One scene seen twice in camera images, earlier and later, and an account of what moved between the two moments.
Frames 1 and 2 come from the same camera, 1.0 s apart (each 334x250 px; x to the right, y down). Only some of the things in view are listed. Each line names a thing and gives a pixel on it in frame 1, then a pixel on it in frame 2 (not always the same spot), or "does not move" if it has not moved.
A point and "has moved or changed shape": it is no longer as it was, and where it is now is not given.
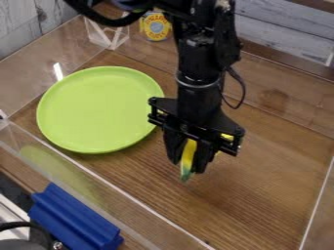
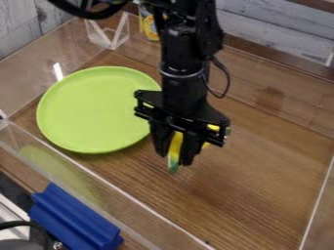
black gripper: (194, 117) -> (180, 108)
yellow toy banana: (188, 155) has moved or changed shape
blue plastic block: (71, 223) does not move
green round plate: (93, 109) does not move
